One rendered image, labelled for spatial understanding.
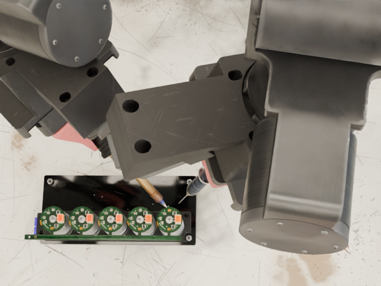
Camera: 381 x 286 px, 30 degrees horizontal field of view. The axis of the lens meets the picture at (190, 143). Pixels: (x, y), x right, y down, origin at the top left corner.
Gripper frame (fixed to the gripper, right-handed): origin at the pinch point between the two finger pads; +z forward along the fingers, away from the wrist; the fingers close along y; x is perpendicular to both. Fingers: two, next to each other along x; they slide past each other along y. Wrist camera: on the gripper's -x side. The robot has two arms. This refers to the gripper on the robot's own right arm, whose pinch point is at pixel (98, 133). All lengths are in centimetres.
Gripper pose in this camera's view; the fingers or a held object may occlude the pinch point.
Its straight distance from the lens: 64.9
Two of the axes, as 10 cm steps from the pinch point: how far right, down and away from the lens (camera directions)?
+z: 3.6, 5.5, 7.5
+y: 7.2, -6.8, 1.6
